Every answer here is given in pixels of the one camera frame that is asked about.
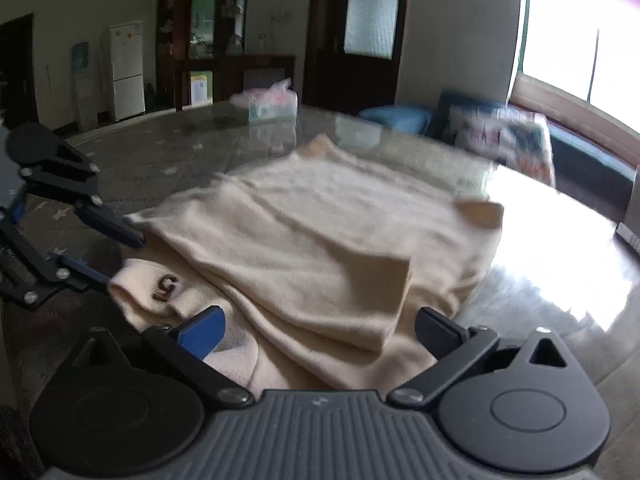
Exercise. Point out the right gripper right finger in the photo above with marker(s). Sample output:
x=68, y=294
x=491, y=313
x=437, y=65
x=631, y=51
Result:
x=458, y=351

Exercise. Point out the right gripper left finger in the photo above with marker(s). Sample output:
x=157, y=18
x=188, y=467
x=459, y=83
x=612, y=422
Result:
x=182, y=351

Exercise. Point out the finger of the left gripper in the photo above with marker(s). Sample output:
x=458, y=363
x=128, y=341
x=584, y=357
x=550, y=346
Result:
x=104, y=220
x=74, y=274

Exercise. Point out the beige knit garment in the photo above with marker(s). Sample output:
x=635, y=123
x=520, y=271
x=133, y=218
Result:
x=320, y=261

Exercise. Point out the water dispenser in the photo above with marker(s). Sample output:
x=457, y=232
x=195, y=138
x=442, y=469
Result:
x=83, y=87

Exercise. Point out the white refrigerator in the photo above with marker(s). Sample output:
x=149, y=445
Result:
x=125, y=47

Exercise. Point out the pink tissue box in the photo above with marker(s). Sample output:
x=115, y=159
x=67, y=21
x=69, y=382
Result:
x=277, y=102

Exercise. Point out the dark wooden side table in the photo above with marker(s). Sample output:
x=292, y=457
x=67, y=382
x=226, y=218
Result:
x=229, y=72

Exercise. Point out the dark wooden display cabinet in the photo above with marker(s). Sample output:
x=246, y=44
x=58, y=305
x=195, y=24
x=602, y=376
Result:
x=193, y=30

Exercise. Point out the butterfly print pillow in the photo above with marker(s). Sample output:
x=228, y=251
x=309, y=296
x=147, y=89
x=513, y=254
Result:
x=513, y=138

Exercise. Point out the blue sofa bench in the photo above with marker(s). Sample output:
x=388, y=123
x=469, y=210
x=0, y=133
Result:
x=583, y=170

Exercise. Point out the green framed window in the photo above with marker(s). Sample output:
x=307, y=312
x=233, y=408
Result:
x=588, y=49

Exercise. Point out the dark wooden door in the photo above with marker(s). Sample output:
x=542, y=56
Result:
x=353, y=50

